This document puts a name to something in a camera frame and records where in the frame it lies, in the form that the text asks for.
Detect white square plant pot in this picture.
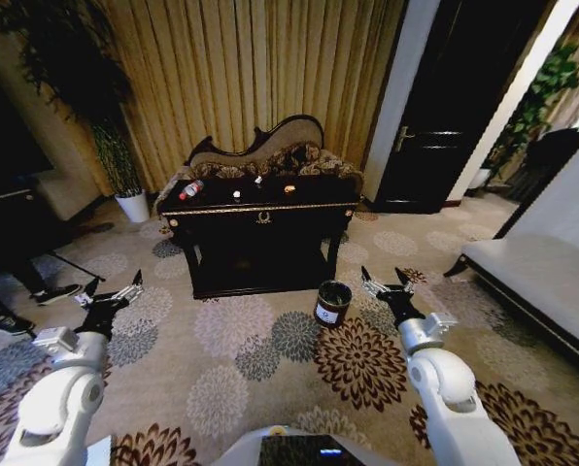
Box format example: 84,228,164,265
114,189,152,224

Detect white upholstered bed bench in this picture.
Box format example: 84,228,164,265
443,130,579,383

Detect black television cabinet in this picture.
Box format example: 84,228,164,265
0,52,75,276

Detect beige pleated curtain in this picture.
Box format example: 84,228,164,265
97,0,410,193

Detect person's leg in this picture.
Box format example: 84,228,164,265
12,259,48,295

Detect dark armchair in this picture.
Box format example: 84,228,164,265
506,126,579,201

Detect small white round pot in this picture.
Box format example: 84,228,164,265
467,167,493,191

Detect person's black shoe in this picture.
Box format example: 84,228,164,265
30,283,84,307
0,315,36,337

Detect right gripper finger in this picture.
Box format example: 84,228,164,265
394,266,416,295
360,265,387,300

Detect black panelled door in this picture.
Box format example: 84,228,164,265
374,0,556,215

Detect clear plastic bottle red label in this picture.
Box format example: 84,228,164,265
179,179,205,202

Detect dark round trash bin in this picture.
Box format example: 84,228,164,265
313,280,354,329

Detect large dark leafy tree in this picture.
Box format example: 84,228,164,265
0,0,135,125

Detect black tripod leg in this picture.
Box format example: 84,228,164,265
46,250,108,283

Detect green leafy vine plant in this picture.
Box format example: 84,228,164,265
483,43,579,181

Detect brass door handle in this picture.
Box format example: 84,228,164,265
394,125,417,154

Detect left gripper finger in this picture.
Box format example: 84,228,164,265
110,269,145,305
73,277,100,308

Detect tall green plant stems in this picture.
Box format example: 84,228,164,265
89,118,143,198

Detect patterned chaise sofa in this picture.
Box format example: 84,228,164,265
155,114,366,208

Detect black ornate console table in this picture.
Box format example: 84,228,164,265
156,175,361,300

